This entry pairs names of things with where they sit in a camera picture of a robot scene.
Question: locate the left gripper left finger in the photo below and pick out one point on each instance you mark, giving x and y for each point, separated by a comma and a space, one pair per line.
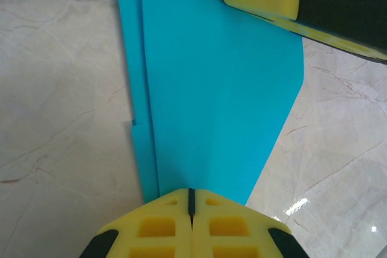
127, 224

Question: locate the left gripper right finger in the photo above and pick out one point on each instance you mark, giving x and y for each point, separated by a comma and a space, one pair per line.
260, 224

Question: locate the blue paper sheet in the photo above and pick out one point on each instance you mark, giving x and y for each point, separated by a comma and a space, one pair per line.
196, 89

